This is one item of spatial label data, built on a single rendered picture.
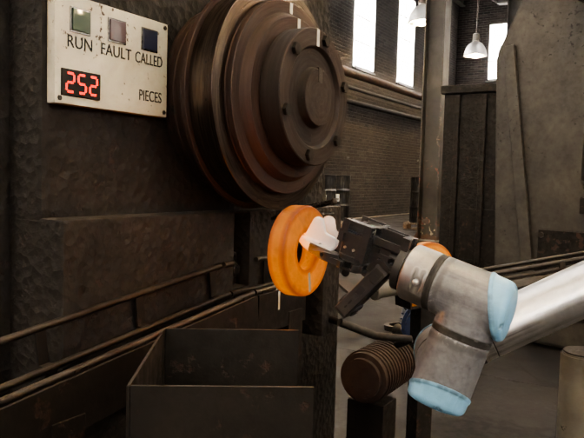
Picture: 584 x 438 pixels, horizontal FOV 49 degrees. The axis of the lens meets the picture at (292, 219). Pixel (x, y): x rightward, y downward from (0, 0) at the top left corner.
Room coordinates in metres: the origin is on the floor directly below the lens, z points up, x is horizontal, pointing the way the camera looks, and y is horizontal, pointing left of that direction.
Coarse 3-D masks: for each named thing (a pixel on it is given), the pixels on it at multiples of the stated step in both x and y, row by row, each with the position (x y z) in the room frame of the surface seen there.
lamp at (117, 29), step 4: (112, 20) 1.13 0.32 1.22; (112, 24) 1.13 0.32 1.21; (116, 24) 1.14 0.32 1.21; (120, 24) 1.15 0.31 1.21; (124, 24) 1.15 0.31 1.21; (112, 28) 1.13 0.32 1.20; (116, 28) 1.14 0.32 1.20; (120, 28) 1.15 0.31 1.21; (124, 28) 1.15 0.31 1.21; (112, 32) 1.13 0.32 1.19; (116, 32) 1.14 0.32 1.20; (120, 32) 1.15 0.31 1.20; (124, 32) 1.15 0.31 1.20; (112, 36) 1.13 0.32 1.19; (116, 36) 1.14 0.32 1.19; (120, 36) 1.15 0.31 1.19; (124, 36) 1.15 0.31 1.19; (116, 40) 1.14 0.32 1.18; (120, 40) 1.15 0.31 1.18; (124, 40) 1.15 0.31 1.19
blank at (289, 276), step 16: (288, 208) 1.08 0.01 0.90; (304, 208) 1.08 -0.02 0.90; (288, 224) 1.04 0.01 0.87; (304, 224) 1.08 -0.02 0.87; (272, 240) 1.04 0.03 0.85; (288, 240) 1.04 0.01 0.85; (272, 256) 1.03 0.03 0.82; (288, 256) 1.04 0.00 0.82; (304, 256) 1.13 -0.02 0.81; (272, 272) 1.04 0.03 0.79; (288, 272) 1.04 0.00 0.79; (304, 272) 1.08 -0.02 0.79; (320, 272) 1.13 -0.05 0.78; (288, 288) 1.05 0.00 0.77; (304, 288) 1.08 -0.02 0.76
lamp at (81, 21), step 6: (72, 12) 1.06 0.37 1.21; (78, 12) 1.07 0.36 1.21; (84, 12) 1.08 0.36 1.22; (72, 18) 1.06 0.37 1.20; (78, 18) 1.07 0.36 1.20; (84, 18) 1.08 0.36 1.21; (72, 24) 1.06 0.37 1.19; (78, 24) 1.07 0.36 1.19; (84, 24) 1.08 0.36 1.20; (78, 30) 1.07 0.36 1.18; (84, 30) 1.08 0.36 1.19
